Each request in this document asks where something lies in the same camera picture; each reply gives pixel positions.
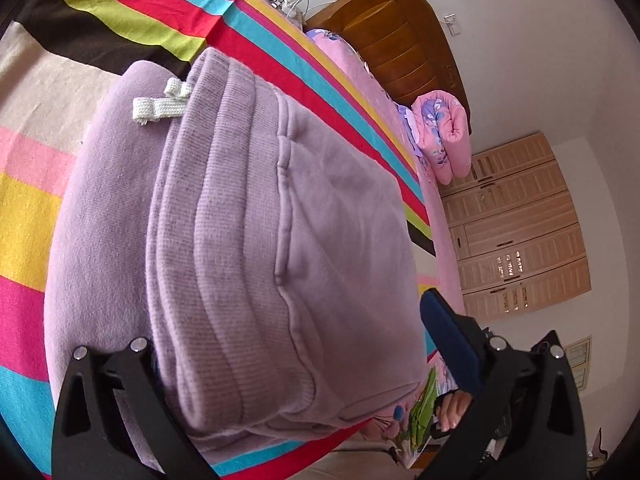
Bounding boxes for green and pink printed cloth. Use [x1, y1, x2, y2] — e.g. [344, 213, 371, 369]
[370, 355, 452, 462]

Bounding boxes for white cable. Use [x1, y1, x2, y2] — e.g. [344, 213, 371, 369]
[287, 0, 334, 14]

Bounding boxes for wooden headboard with curved slats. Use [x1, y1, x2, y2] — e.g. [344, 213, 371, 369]
[305, 0, 472, 136]

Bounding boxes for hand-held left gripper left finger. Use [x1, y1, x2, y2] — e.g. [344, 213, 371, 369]
[51, 337, 221, 480]

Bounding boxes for rolled pink floral quilt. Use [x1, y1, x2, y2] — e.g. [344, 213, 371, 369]
[410, 89, 474, 184]

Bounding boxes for light wooden wardrobe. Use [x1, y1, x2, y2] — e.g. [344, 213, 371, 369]
[439, 132, 594, 319]

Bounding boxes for framed wall picture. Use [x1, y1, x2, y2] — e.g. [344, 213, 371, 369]
[564, 335, 594, 394]

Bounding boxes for light purple pants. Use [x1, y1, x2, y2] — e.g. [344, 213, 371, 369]
[44, 47, 434, 472]

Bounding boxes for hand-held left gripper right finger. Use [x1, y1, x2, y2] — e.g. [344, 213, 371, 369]
[419, 287, 587, 480]

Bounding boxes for person's right hand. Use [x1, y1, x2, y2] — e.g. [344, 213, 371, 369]
[432, 389, 474, 434]

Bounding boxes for rainbow striped bed sheet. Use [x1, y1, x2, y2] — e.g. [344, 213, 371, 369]
[0, 0, 451, 480]

